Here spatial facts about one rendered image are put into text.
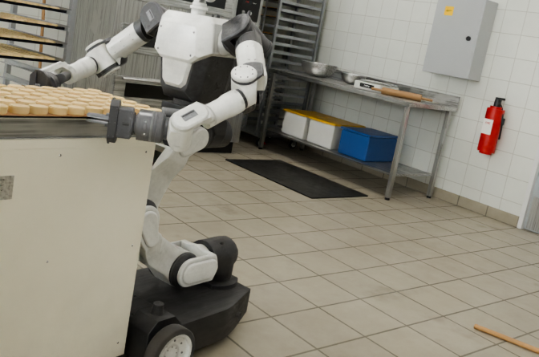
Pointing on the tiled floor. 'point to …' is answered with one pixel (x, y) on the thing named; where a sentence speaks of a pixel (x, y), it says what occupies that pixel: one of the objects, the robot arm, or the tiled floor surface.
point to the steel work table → (448, 103)
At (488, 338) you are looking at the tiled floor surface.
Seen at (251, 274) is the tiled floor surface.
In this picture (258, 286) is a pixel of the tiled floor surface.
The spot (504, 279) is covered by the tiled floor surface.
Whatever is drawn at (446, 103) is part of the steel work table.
